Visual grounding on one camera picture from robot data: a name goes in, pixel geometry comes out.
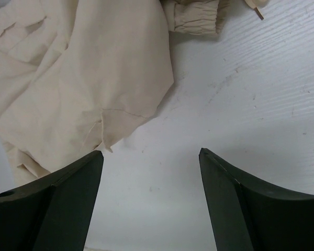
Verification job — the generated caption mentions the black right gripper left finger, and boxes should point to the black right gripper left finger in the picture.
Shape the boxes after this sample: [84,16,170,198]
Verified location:
[0,151,104,250]

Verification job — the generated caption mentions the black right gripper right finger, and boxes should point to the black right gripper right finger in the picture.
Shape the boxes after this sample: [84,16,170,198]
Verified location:
[199,149,314,250]

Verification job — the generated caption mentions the beige trousers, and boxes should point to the beige trousers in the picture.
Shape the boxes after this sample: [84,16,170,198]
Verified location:
[0,0,272,185]

